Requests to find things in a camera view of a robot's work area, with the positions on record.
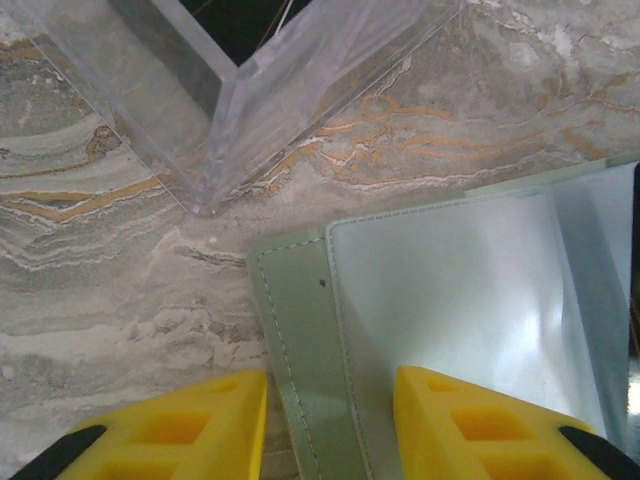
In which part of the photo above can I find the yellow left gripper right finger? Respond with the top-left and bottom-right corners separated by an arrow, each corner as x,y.
394,364 -> 640,480

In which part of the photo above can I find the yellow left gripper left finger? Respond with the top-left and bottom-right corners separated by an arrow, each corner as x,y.
14,369 -> 269,480

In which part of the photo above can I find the green card holder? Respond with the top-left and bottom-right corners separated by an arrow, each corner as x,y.
247,157 -> 640,480

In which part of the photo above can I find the clear acrylic box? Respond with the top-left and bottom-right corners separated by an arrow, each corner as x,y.
9,0 -> 469,216

